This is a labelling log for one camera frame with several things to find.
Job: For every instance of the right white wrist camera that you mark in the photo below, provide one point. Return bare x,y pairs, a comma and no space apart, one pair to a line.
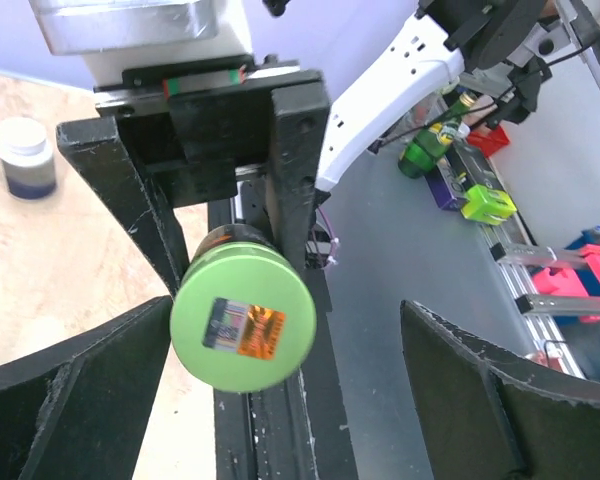
113,36

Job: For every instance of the white purple pill bottle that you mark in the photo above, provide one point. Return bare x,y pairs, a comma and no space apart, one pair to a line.
27,158

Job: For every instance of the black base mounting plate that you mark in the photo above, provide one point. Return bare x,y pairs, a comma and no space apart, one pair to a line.
295,430

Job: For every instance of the purple box outside cell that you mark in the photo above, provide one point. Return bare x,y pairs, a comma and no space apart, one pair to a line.
462,167

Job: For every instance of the pink plastic part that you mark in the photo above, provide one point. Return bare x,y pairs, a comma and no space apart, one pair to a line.
570,273

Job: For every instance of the green glass bottle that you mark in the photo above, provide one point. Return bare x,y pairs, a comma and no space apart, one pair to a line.
430,144

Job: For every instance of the red plastic part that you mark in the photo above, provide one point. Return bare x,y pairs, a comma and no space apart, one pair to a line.
489,141

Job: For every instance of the lime green plastic part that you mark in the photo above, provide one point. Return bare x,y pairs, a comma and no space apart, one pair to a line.
487,206

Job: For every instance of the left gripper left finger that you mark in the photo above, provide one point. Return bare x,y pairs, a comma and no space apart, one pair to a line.
79,409

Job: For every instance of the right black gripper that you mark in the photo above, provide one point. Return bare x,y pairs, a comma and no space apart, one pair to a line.
192,125

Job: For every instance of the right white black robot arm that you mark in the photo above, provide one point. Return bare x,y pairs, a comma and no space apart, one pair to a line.
438,42

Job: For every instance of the green black pill bottle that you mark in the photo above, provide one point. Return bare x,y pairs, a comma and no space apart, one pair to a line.
243,320

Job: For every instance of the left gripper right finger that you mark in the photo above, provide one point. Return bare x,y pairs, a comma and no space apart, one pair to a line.
487,413

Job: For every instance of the aluminium frame rail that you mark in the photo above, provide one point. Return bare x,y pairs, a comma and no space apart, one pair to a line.
583,332

